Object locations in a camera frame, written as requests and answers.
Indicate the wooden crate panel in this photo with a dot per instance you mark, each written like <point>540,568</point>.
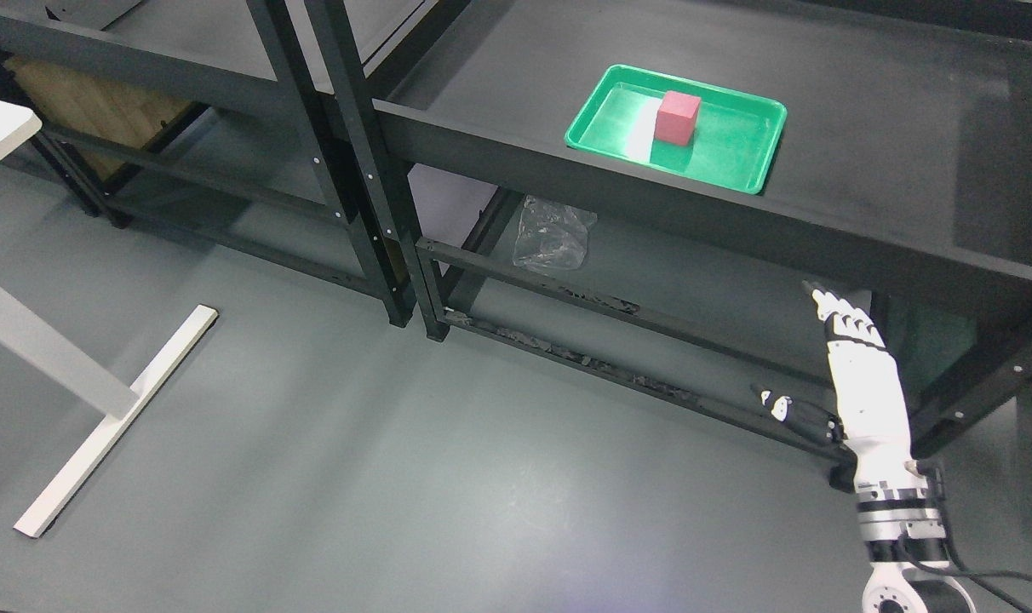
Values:
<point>121,112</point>

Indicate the black metal shelf rack centre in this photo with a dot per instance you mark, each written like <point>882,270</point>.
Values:
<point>903,174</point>

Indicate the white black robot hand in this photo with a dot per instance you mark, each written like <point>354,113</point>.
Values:
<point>871,418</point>

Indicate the white standing desk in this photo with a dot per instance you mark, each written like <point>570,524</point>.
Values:
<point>45,349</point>

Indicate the green plastic tray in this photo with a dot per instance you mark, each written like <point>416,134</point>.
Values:
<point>733,146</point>

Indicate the black metal shelf rack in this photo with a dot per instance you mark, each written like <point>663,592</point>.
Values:
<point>268,168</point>
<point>903,174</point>

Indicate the clear plastic bag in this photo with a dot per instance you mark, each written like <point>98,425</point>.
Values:
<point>551,236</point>

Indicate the pink red cube block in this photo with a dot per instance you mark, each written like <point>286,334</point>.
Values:
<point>676,118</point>

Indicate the black metal shelf rack left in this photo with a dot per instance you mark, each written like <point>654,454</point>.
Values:
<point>268,168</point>

